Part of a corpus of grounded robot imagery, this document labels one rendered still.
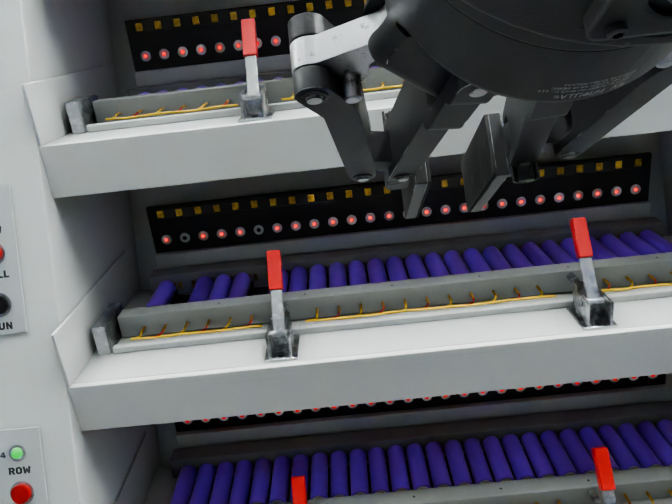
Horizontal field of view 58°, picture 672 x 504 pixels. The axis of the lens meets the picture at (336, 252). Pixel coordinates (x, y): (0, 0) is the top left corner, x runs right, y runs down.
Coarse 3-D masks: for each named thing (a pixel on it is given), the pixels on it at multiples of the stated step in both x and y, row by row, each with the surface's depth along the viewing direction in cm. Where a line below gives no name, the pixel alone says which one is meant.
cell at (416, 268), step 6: (408, 258) 64; (414, 258) 63; (420, 258) 64; (408, 264) 63; (414, 264) 62; (420, 264) 62; (408, 270) 62; (414, 270) 61; (420, 270) 60; (414, 276) 60; (420, 276) 59; (426, 276) 59
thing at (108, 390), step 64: (192, 256) 67; (256, 256) 67; (64, 320) 51; (448, 320) 54; (512, 320) 53; (640, 320) 51; (128, 384) 51; (192, 384) 51; (256, 384) 51; (320, 384) 51; (384, 384) 51; (448, 384) 51; (512, 384) 51
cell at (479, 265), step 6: (468, 252) 63; (474, 252) 63; (468, 258) 62; (474, 258) 62; (480, 258) 61; (468, 264) 62; (474, 264) 61; (480, 264) 60; (486, 264) 60; (474, 270) 60; (480, 270) 59; (486, 270) 58
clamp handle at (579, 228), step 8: (576, 224) 52; (584, 224) 52; (576, 232) 52; (584, 232) 52; (576, 240) 52; (584, 240) 52; (576, 248) 52; (584, 248) 52; (576, 256) 52; (584, 256) 52; (584, 264) 52; (592, 264) 51; (584, 272) 51; (592, 272) 51; (584, 280) 51; (592, 280) 51; (592, 288) 51; (592, 296) 51
